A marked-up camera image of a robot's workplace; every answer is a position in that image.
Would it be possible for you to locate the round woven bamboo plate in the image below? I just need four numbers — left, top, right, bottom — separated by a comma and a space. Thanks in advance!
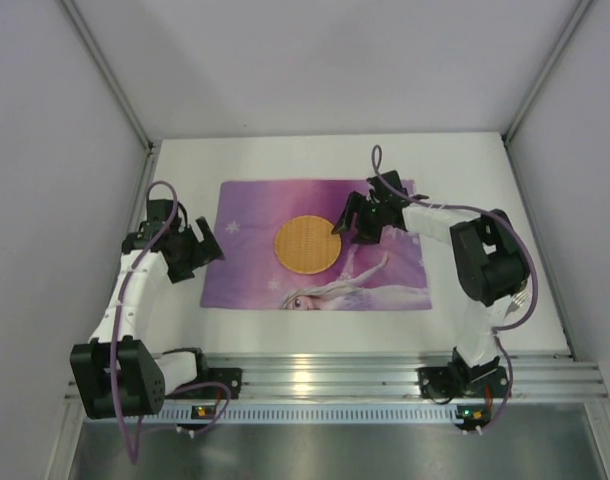
274, 215, 342, 275

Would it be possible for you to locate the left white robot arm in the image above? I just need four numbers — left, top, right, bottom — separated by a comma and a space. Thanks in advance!
70, 199, 223, 420

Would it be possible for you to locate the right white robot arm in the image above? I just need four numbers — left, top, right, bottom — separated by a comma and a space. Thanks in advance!
332, 170, 533, 378

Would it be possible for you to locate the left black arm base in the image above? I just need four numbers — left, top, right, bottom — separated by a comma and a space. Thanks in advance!
181, 367, 243, 400

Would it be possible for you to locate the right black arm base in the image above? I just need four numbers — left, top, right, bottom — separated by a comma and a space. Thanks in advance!
417, 366, 509, 405

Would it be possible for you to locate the fork with teal handle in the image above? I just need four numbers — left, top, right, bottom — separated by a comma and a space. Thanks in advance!
505, 289, 531, 322

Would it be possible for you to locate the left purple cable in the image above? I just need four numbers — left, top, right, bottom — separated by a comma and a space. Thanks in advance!
109, 180, 233, 466

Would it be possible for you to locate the aluminium mounting rail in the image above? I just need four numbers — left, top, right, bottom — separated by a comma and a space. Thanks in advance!
64, 352, 606, 401

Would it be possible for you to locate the perforated grey cable duct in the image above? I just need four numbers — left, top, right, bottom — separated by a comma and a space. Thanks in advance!
154, 403, 491, 424

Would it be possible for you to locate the left aluminium frame post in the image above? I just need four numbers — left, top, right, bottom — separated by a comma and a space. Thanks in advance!
55, 0, 153, 151

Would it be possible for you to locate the aluminium frame post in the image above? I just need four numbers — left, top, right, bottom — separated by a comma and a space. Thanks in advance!
501, 0, 599, 144
55, 0, 153, 151

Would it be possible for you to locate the right aluminium frame post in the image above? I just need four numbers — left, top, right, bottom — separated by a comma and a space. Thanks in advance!
501, 0, 599, 144

